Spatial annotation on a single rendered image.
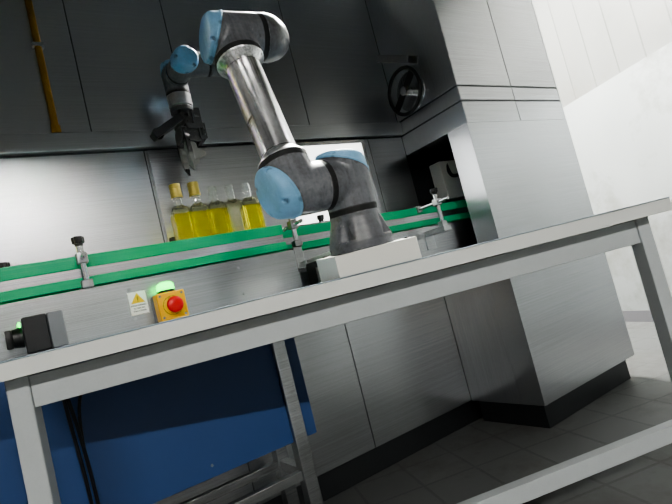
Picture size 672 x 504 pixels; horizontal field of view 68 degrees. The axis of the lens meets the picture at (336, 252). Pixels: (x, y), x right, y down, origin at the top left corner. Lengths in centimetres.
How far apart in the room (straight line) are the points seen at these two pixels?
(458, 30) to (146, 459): 192
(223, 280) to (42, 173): 65
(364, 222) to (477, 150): 106
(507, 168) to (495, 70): 45
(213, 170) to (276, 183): 80
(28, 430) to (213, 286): 57
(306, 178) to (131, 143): 86
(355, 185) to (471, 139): 104
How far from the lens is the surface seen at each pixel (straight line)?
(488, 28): 248
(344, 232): 112
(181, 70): 164
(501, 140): 223
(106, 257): 140
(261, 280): 148
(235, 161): 186
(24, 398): 112
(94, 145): 176
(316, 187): 106
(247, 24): 129
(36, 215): 170
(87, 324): 135
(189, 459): 144
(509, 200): 215
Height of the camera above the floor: 73
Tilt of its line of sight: 4 degrees up
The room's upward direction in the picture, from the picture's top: 14 degrees counter-clockwise
